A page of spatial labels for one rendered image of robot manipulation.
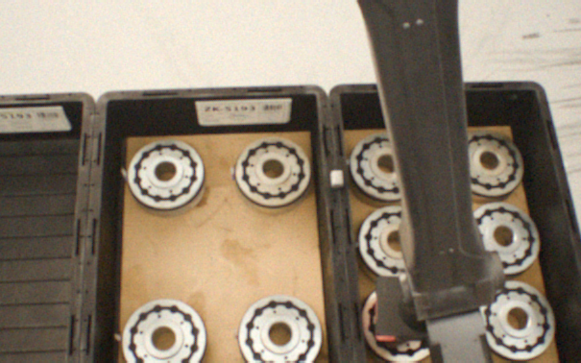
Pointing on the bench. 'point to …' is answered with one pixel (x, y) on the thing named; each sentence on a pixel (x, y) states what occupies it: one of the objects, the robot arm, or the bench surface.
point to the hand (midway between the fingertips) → (403, 319)
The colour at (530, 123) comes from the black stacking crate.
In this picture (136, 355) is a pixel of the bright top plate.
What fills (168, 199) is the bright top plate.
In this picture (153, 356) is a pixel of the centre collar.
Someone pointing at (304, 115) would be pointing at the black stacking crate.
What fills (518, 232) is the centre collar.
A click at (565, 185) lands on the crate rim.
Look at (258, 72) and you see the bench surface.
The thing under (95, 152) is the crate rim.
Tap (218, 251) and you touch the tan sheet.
